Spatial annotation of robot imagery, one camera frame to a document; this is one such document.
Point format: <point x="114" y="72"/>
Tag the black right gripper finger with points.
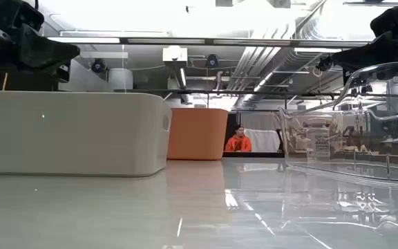
<point x="375" y="55"/>

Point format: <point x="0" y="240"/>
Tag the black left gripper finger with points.
<point x="43" y="53"/>
<point x="63" y="73"/>

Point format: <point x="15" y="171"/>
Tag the black ceiling fixture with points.
<point x="324" y="63"/>

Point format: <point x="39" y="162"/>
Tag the white cylinder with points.
<point x="120" y="79"/>

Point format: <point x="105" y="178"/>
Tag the white plastic bin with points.
<point x="71" y="135"/>

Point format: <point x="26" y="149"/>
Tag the silver ceiling ducts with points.
<point x="268" y="52"/>

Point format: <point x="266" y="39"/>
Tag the clear plastic bin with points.
<point x="358" y="162"/>

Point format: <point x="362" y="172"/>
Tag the white ceiling box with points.
<point x="175" y="54"/>

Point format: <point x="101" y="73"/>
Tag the long ceiling light bar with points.
<point x="185" y="41"/>

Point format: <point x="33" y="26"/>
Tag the white cloth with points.
<point x="264" y="140"/>

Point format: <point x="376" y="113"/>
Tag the orange plastic bin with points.
<point x="197" y="135"/>

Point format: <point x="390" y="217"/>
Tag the person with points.
<point x="238" y="142"/>

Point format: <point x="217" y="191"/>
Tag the black ceiling camera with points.
<point x="212" y="61"/>
<point x="99" y="65"/>

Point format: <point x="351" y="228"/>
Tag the black horizontal rail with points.
<point x="219" y="92"/>

